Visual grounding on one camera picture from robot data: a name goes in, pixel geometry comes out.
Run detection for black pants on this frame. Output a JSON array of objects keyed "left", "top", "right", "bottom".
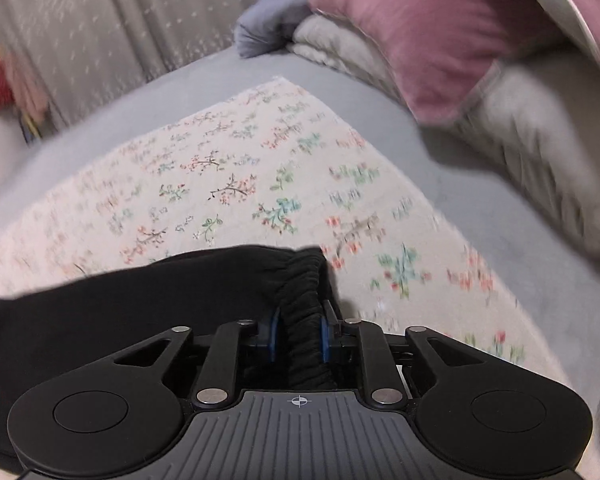
[{"left": 0, "top": 245, "right": 342, "bottom": 476}]

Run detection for peach hanging cloth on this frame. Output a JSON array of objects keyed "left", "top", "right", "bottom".
[{"left": 7, "top": 62, "right": 51, "bottom": 126}]

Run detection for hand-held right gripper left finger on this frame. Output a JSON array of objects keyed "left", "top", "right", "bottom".
[{"left": 113, "top": 308, "right": 283, "bottom": 407}]

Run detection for pink and white blanket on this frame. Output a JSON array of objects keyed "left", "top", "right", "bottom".
[{"left": 310, "top": 0, "right": 600, "bottom": 123}]

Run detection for cream folded fluffy blanket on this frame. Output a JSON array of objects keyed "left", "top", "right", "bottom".
[{"left": 286, "top": 14, "right": 406, "bottom": 106}]

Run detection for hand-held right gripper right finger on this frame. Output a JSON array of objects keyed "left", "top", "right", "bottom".
[{"left": 320, "top": 300, "right": 486, "bottom": 407}]

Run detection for grey bed sheet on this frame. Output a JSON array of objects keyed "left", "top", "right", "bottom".
[{"left": 0, "top": 45, "right": 600, "bottom": 480}]

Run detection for grey patterned curtain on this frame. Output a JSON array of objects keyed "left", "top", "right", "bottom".
[{"left": 0, "top": 0, "right": 301, "bottom": 126}]

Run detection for floral print blanket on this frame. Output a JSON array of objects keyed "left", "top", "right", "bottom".
[{"left": 0, "top": 77, "right": 578, "bottom": 480}]

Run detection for blue-grey cloth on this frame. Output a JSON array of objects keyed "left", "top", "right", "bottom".
[{"left": 234, "top": 0, "right": 326, "bottom": 58}]

